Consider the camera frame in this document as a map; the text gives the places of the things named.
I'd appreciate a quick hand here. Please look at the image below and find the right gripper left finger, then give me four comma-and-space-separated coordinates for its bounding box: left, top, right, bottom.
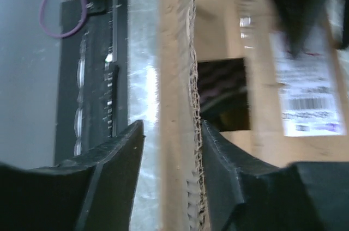
1, 120, 145, 231

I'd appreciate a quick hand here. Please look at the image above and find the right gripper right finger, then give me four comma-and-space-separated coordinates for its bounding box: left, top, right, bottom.
201, 121, 348, 231

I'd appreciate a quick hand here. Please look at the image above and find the brown cardboard express box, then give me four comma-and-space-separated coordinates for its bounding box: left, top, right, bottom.
160, 0, 348, 230

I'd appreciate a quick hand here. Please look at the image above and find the purple wavy patterned pad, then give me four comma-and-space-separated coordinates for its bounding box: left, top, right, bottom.
197, 59, 250, 132

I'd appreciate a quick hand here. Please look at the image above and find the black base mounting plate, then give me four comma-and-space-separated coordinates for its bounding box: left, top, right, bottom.
54, 0, 128, 163

